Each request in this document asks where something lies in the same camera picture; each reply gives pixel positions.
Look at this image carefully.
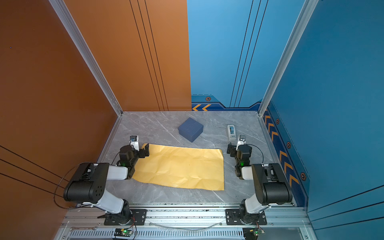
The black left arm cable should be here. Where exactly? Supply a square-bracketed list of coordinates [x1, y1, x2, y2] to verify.
[53, 163, 91, 210]

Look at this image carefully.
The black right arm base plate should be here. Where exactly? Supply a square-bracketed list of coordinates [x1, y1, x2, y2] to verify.
[225, 209, 268, 226]

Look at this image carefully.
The right aluminium corner post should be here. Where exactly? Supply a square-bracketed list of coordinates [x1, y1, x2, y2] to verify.
[258, 0, 319, 117]

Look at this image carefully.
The aluminium front rail frame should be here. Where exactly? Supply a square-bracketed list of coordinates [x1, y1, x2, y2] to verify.
[55, 204, 317, 240]

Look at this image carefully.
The dark blue gift box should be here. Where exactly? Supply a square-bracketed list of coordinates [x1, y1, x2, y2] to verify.
[178, 118, 204, 143]

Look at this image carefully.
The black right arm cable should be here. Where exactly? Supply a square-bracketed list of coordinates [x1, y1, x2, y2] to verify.
[248, 143, 265, 165]

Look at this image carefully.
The left green circuit board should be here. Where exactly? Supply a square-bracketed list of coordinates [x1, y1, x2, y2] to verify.
[114, 228, 135, 240]

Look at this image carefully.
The yellow wrapping paper sheet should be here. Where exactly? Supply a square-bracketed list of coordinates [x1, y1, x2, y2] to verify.
[133, 145, 225, 191]

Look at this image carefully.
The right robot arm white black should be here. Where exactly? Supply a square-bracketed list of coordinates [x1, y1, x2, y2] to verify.
[226, 144, 293, 226]

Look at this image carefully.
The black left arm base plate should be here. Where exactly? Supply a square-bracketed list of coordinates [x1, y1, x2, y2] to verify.
[104, 209, 147, 227]

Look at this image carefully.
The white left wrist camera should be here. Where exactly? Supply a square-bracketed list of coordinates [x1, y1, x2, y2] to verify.
[130, 135, 140, 151]

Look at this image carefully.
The left aluminium corner post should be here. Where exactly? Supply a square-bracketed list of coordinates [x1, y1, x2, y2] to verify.
[49, 0, 123, 117]

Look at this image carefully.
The white tape dispenser blue roll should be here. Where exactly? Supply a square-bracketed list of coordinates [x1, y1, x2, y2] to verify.
[227, 124, 237, 142]

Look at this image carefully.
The aluminium corner post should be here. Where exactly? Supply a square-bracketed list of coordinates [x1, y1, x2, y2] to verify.
[258, 0, 319, 117]
[49, 0, 123, 117]

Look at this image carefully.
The right green circuit board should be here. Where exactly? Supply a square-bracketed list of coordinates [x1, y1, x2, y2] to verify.
[243, 228, 265, 240]

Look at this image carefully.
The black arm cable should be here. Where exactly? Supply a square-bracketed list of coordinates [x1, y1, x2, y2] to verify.
[53, 163, 91, 210]
[248, 143, 265, 165]

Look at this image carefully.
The green circuit board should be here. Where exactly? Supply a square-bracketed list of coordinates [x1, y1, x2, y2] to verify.
[243, 228, 265, 240]
[114, 228, 135, 240]

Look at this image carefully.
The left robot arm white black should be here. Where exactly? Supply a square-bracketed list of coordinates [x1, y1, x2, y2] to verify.
[63, 144, 150, 226]

